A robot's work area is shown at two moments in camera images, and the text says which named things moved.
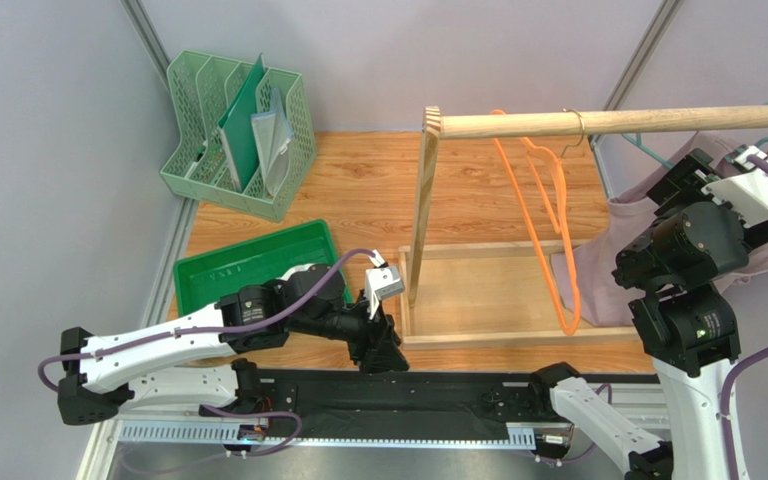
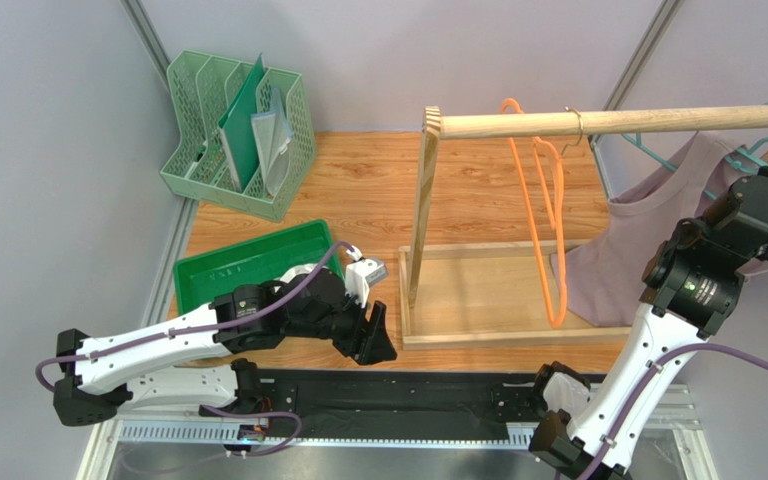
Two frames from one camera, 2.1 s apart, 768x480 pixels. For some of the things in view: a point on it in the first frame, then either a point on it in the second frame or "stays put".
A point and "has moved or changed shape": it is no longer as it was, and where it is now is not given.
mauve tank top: x=587 y=271 stays put
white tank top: x=292 y=270 stays put
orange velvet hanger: x=550 y=174 has moved or changed shape
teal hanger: x=638 y=144 stays put
